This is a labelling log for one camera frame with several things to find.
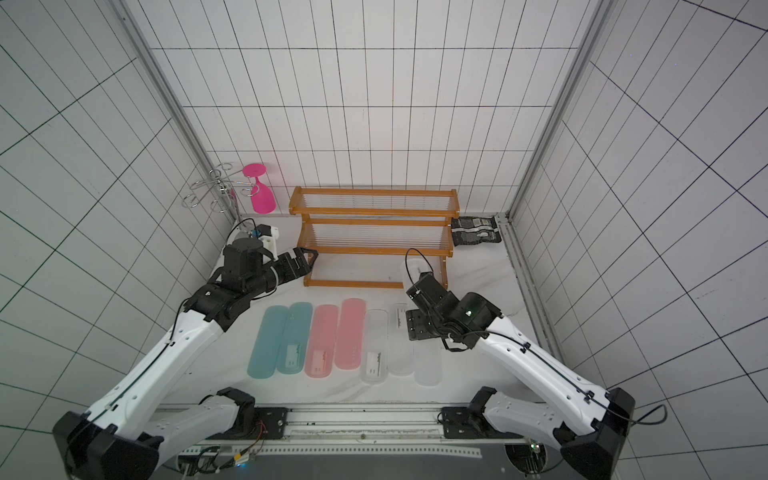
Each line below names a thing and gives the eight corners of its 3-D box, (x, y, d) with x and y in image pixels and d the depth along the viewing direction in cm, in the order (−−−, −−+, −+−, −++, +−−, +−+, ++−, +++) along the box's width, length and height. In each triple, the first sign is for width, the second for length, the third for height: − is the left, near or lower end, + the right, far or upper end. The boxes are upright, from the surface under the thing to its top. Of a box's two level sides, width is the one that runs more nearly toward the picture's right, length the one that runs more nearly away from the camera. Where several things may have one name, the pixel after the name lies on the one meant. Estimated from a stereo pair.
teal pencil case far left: (247, 378, 82) (244, 376, 81) (267, 308, 96) (265, 305, 94) (273, 378, 82) (271, 376, 81) (290, 308, 96) (288, 305, 94)
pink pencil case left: (304, 377, 83) (302, 375, 81) (316, 307, 96) (315, 304, 95) (331, 377, 83) (330, 375, 81) (339, 307, 96) (338, 304, 95)
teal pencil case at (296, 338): (276, 374, 83) (273, 371, 81) (292, 305, 97) (290, 301, 95) (303, 374, 83) (301, 371, 81) (315, 305, 97) (314, 301, 95)
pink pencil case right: (333, 369, 84) (332, 367, 82) (341, 301, 98) (340, 298, 96) (363, 369, 84) (362, 367, 82) (366, 301, 98) (366, 298, 96)
